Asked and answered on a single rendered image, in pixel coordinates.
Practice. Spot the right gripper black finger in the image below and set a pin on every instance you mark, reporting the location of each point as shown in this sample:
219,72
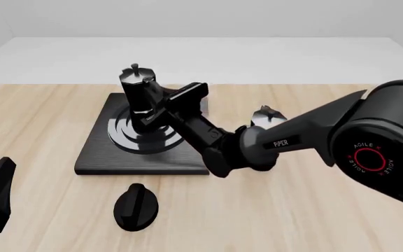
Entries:
154,116

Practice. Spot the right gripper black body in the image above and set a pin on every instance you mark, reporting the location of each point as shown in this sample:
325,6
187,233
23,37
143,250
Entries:
187,109

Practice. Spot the black glossy moka pot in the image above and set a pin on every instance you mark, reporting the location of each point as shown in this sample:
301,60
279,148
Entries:
134,92

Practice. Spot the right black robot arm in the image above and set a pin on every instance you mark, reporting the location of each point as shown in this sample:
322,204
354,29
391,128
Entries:
362,136

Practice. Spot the flat black stove plate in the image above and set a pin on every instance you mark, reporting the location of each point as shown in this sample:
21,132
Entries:
93,157

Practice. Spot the silver moka pot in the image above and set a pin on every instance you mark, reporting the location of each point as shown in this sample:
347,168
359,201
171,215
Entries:
262,116

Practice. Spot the round black stove knob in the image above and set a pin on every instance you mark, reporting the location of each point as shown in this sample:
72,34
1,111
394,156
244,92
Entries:
135,207

